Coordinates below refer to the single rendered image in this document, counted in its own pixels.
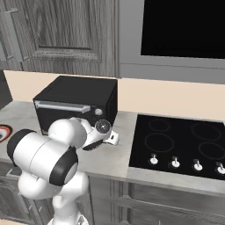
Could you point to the narrow grey wood cupboard door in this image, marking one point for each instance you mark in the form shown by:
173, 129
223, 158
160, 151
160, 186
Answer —
8, 63

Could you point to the grey base cupboard door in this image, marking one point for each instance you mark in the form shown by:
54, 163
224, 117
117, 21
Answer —
11, 202

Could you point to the toaster oven glass door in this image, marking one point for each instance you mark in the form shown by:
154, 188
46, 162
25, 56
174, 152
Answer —
44, 117

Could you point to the grey microwave oven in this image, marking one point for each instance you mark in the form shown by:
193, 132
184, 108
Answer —
175, 32

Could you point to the small grey drawer front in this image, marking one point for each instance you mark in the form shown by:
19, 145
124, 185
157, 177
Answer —
5, 168

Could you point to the black hob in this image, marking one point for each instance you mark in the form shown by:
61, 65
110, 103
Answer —
181, 143

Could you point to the white hob knob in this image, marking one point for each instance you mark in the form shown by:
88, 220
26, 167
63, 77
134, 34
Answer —
220, 169
175, 163
197, 166
153, 160

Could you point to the wide grey wood cupboard door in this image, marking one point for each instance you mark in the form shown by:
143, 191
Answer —
70, 32

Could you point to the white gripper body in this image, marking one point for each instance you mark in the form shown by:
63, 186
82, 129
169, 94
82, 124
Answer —
113, 139

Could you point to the black toaster oven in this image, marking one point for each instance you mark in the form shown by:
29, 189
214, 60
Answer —
79, 89

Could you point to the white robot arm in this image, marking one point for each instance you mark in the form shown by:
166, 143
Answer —
44, 155

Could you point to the orange and black plate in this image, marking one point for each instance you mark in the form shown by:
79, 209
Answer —
6, 129

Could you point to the silver toaster oven timer knob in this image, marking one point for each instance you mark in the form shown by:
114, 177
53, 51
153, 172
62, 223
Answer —
98, 111

